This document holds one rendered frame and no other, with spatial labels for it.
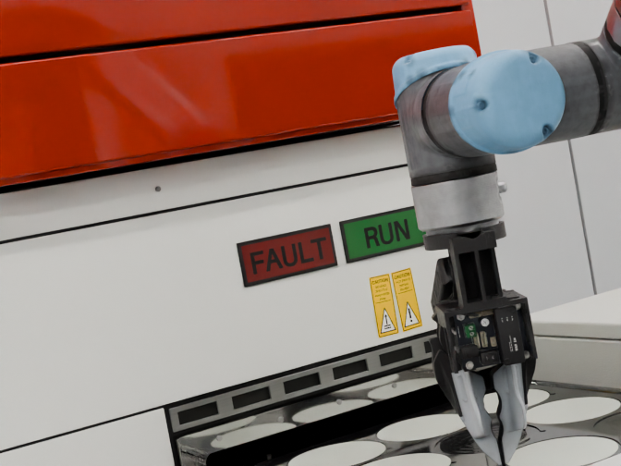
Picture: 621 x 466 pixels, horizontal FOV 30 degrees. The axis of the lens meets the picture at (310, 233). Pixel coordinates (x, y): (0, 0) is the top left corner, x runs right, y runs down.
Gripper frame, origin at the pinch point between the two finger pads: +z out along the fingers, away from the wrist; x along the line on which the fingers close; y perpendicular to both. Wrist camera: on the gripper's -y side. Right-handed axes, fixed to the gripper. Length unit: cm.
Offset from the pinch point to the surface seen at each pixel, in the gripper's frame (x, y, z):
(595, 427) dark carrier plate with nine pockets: 10.1, -5.7, 1.4
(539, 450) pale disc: 3.7, -1.2, 1.3
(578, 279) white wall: 64, -237, 18
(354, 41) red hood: -4.3, -25.2, -40.3
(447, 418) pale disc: -2.1, -20.3, 1.3
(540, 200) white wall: 56, -232, -7
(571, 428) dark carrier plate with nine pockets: 8.0, -6.6, 1.3
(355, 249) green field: -8.1, -28.4, -17.7
